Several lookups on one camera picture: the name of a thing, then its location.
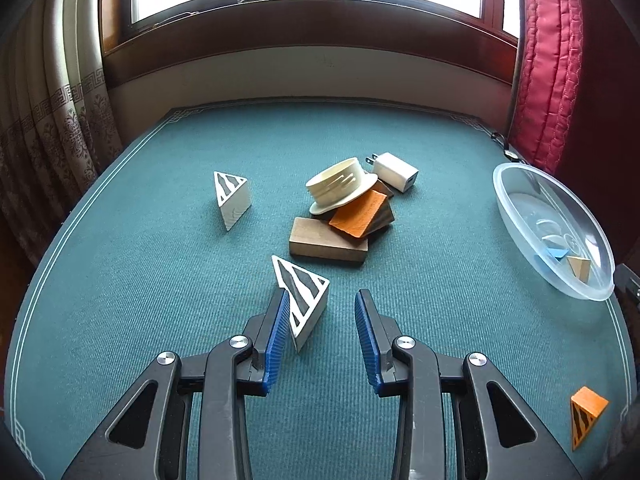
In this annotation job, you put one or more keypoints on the light wooden rectangular block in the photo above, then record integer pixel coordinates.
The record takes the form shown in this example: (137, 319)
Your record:
(320, 240)

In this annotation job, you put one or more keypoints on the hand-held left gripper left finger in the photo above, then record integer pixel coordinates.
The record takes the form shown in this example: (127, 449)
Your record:
(277, 340)

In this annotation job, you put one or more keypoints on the beige patterned curtain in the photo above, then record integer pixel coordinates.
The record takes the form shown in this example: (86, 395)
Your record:
(50, 110)

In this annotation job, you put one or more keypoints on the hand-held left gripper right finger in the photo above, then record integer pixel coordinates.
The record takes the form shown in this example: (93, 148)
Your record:
(365, 340)

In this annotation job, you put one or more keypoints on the red quilted cloth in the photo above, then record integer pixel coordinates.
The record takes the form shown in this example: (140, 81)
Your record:
(545, 60)

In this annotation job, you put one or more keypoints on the orange striped triangular block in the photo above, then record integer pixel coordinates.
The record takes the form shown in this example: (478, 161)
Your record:
(587, 405)

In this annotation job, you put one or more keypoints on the clear plastic bowl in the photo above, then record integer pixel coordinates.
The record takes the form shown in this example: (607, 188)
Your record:
(520, 210)

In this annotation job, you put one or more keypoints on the white wall charger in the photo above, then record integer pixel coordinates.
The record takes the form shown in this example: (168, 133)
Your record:
(395, 170)

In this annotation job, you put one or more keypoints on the white striped triangular block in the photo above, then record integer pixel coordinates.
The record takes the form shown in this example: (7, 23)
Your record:
(305, 290)
(235, 200)

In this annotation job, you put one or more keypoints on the wristwatch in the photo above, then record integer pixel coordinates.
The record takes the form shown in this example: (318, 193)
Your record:
(510, 152)

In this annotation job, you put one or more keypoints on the blue flat piece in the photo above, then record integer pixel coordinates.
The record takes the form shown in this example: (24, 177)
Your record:
(556, 254)

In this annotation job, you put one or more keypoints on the small wooden wedge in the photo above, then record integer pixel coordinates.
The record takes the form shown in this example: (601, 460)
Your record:
(580, 266)

